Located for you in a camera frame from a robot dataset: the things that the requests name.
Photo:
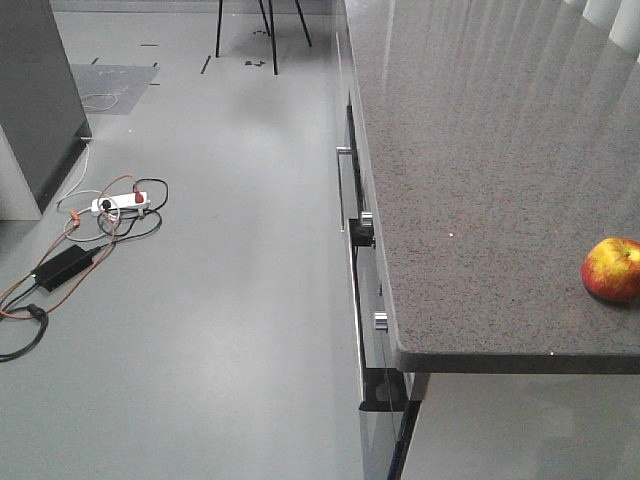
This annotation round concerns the red yellow apple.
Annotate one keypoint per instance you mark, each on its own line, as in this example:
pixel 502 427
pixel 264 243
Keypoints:
pixel 610 270

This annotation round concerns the silver oven knob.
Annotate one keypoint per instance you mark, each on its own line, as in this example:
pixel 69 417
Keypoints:
pixel 380 321
pixel 366 219

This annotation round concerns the black built-in oven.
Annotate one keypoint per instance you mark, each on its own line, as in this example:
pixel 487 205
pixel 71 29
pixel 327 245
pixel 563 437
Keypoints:
pixel 389 399

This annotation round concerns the white power strip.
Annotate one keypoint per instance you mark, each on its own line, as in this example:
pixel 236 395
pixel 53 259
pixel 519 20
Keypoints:
pixel 136 200

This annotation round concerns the dark speckled kitchen counter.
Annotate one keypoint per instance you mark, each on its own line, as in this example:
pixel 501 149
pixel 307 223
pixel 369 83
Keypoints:
pixel 502 144

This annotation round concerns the black power adapter brick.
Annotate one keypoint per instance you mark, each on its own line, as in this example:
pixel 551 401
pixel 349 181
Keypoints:
pixel 56 271

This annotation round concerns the white chair black legs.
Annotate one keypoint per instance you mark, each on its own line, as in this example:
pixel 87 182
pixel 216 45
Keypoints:
pixel 267 13

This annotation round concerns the dark grey cabinet block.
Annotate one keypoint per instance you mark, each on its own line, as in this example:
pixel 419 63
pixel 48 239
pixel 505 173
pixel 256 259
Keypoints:
pixel 43 123

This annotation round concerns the silver oven handle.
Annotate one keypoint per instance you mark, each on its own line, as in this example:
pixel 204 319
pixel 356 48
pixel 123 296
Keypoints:
pixel 341 151

